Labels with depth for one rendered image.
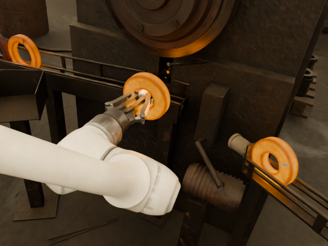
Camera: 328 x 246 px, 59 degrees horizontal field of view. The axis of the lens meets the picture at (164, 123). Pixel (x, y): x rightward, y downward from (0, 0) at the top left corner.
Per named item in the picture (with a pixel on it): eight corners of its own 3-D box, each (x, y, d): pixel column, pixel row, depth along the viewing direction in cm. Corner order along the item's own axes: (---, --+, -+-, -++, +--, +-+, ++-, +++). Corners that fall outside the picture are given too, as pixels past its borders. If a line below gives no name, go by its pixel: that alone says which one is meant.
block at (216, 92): (200, 130, 125) (211, 79, 111) (218, 135, 122) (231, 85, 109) (192, 143, 116) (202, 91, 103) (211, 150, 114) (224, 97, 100)
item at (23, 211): (10, 191, 157) (-25, 69, 116) (61, 187, 162) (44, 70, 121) (0, 222, 141) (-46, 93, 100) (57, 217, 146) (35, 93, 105)
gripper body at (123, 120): (96, 133, 78) (115, 115, 84) (123, 144, 75) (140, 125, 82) (94, 110, 73) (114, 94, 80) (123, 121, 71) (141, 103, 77)
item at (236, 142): (238, 145, 106) (241, 131, 103) (256, 158, 99) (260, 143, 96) (226, 149, 103) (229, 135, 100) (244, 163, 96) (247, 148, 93)
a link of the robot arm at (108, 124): (112, 159, 71) (125, 146, 76) (111, 131, 66) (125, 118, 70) (82, 147, 74) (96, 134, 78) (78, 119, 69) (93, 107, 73)
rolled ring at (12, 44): (1, 37, 139) (7, 35, 141) (17, 73, 147) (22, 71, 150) (26, 33, 130) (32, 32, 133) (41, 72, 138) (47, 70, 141)
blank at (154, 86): (125, 68, 90) (119, 72, 88) (170, 74, 84) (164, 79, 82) (131, 111, 99) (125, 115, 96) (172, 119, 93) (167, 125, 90)
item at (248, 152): (256, 165, 101) (262, 139, 96) (257, 166, 101) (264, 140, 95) (240, 171, 98) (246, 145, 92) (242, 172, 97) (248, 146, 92)
